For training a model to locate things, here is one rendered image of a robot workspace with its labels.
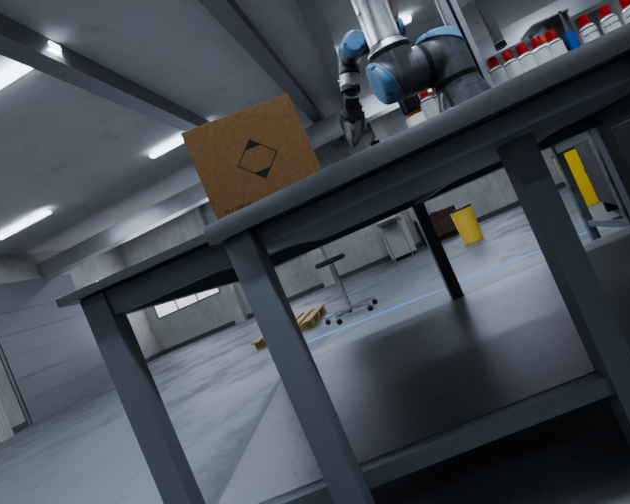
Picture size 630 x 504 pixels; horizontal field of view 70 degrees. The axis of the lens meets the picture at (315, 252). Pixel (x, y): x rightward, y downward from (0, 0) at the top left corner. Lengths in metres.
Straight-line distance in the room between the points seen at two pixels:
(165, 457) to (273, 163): 0.74
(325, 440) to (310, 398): 0.09
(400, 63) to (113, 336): 0.95
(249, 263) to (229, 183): 0.34
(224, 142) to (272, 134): 0.13
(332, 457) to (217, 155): 0.76
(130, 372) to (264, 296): 0.38
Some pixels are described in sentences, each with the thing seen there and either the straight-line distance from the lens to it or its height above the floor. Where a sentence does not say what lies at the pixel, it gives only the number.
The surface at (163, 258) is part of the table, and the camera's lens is 1.01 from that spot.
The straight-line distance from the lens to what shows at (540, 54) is 1.81.
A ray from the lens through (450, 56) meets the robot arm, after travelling 1.29.
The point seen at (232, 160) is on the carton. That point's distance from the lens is 1.19.
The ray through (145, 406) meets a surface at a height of 0.53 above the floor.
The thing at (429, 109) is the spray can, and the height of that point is 1.00.
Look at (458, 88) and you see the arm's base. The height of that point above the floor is 0.94.
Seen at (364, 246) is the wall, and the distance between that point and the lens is 11.98.
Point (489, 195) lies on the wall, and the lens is 12.09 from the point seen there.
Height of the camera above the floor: 0.68
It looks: 1 degrees up
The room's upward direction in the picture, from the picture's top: 23 degrees counter-clockwise
